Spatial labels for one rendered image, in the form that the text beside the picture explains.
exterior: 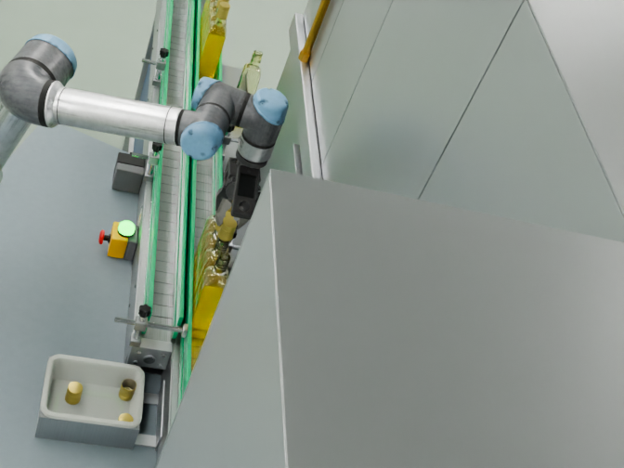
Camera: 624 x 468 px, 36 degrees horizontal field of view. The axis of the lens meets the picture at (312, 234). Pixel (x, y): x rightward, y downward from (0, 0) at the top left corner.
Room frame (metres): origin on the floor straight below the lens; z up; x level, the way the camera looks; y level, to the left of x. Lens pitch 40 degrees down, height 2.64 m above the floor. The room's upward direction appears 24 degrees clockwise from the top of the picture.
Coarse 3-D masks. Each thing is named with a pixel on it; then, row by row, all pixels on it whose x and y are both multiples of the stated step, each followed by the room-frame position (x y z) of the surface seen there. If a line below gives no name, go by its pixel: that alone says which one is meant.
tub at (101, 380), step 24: (48, 360) 1.37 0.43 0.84; (72, 360) 1.41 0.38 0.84; (96, 360) 1.43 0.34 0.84; (48, 384) 1.31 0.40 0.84; (96, 384) 1.42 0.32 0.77; (120, 384) 1.44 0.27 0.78; (144, 384) 1.42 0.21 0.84; (48, 408) 1.31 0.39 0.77; (72, 408) 1.33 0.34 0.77; (96, 408) 1.36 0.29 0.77; (120, 408) 1.39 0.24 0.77
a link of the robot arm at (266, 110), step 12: (252, 96) 1.68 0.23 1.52; (264, 96) 1.67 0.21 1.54; (276, 96) 1.69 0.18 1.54; (252, 108) 1.66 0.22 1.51; (264, 108) 1.65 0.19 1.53; (276, 108) 1.66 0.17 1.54; (240, 120) 1.64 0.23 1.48; (252, 120) 1.65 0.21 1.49; (264, 120) 1.65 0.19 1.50; (276, 120) 1.66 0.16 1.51; (252, 132) 1.65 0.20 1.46; (264, 132) 1.65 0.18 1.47; (276, 132) 1.67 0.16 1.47; (252, 144) 1.65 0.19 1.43; (264, 144) 1.65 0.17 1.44
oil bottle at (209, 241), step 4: (208, 232) 1.73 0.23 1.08; (212, 232) 1.72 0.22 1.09; (208, 236) 1.71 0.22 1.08; (212, 236) 1.71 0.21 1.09; (204, 240) 1.72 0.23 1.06; (208, 240) 1.70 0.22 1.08; (212, 240) 1.70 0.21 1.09; (204, 244) 1.70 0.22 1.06; (208, 244) 1.69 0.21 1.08; (212, 244) 1.69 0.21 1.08; (204, 248) 1.69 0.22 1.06; (208, 248) 1.69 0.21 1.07; (200, 252) 1.72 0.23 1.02; (204, 252) 1.69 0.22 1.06; (200, 256) 1.71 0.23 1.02; (200, 260) 1.70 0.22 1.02; (196, 264) 1.72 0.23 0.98; (200, 264) 1.69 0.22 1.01; (196, 268) 1.70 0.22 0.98; (196, 272) 1.69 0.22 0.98
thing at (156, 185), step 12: (168, 0) 2.93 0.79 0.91; (168, 12) 2.80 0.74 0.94; (168, 24) 2.70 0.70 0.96; (168, 36) 2.63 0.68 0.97; (168, 48) 2.57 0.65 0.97; (168, 60) 2.50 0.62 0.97; (156, 168) 2.07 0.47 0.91; (156, 180) 1.98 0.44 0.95; (156, 192) 1.92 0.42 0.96; (156, 204) 1.87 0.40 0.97; (156, 216) 1.83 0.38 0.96; (156, 228) 1.79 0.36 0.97; (156, 240) 1.75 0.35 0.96; (144, 300) 1.61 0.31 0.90
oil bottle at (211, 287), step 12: (204, 276) 1.60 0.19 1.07; (216, 276) 1.59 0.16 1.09; (204, 288) 1.58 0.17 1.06; (216, 288) 1.58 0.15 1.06; (204, 300) 1.58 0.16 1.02; (216, 300) 1.59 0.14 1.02; (192, 312) 1.59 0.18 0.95; (204, 312) 1.58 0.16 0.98; (192, 324) 1.58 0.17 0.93; (204, 324) 1.59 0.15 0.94; (192, 336) 1.58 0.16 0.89; (204, 336) 1.59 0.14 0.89
